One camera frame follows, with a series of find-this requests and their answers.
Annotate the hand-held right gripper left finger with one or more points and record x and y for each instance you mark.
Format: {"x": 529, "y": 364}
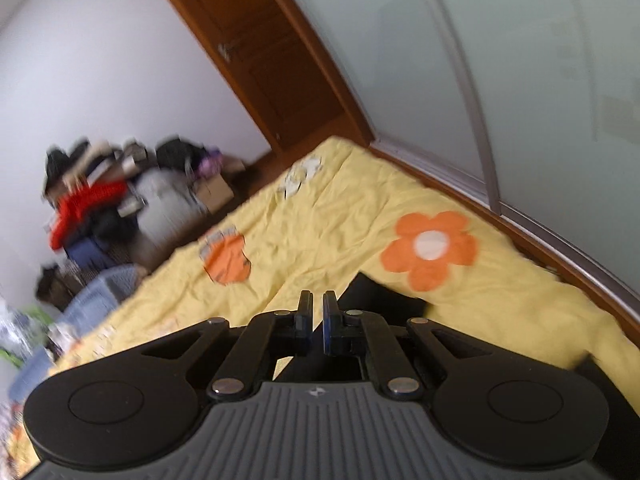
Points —
{"x": 305, "y": 327}

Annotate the pile of mixed clothes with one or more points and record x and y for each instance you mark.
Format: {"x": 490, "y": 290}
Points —
{"x": 95, "y": 160}

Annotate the grey fabric bag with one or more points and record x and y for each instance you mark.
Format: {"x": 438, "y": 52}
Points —
{"x": 167, "y": 200}

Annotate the blue folded blanket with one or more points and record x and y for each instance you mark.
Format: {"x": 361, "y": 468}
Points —
{"x": 105, "y": 287}

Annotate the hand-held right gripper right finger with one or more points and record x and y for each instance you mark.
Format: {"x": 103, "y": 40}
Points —
{"x": 328, "y": 327}

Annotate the black backpack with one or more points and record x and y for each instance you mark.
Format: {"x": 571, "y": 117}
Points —
{"x": 177, "y": 152}

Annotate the brown wooden door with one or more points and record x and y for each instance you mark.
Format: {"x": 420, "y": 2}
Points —
{"x": 260, "y": 45}

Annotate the purple cloth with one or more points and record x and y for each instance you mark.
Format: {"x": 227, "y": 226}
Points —
{"x": 211, "y": 162}

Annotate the yellow flower print blanket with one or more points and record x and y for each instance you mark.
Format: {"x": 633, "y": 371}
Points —
{"x": 325, "y": 220}

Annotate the floral patterned pillow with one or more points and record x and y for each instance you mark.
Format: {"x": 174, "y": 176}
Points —
{"x": 27, "y": 320}

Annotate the red knitted garment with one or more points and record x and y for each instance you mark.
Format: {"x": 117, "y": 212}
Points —
{"x": 85, "y": 200}

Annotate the cardboard box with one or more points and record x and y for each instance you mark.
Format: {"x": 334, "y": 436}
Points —
{"x": 216, "y": 192}

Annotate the black pants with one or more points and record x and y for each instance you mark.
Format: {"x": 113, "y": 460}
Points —
{"x": 381, "y": 296}

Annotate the frosted glass sliding door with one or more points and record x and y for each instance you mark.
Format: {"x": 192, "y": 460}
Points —
{"x": 450, "y": 60}

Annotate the dark woven basket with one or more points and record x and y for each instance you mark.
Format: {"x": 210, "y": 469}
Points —
{"x": 52, "y": 287}

